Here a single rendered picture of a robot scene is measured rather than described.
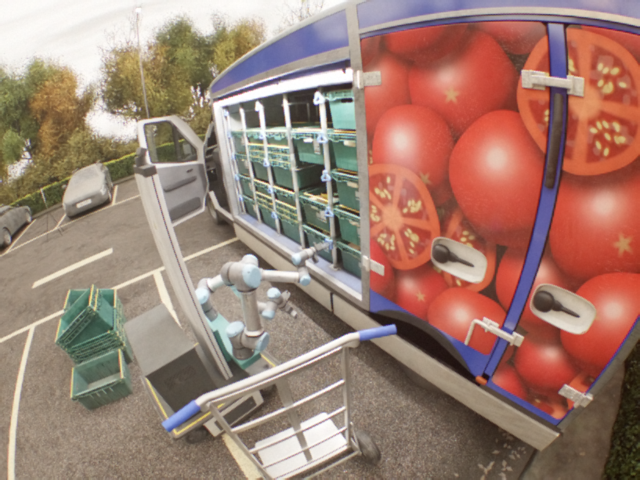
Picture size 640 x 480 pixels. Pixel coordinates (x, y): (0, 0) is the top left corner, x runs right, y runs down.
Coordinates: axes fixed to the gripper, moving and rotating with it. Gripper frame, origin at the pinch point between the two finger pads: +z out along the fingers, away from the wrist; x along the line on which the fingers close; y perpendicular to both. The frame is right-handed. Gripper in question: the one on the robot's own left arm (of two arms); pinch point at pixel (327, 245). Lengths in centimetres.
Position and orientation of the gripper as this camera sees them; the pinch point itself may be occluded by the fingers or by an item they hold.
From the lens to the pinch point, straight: 224.2
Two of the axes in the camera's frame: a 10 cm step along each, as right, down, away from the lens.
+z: 7.9, -3.5, 5.1
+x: -3.5, 4.3, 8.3
